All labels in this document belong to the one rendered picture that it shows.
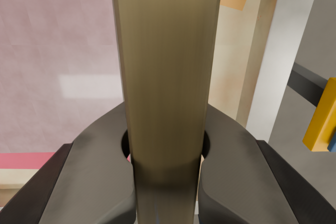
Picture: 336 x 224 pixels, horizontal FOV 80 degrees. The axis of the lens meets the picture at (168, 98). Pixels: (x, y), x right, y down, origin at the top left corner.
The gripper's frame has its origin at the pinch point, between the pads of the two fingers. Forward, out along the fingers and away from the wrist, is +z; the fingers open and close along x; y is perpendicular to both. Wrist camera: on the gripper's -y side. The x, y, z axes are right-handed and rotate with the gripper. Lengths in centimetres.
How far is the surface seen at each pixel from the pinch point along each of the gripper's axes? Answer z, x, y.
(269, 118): 10.5, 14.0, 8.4
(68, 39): 14.0, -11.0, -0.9
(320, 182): 110, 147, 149
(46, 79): 14.0, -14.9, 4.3
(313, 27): 110, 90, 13
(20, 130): 14.0, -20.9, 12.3
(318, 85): 23.4, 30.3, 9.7
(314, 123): 15.9, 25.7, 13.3
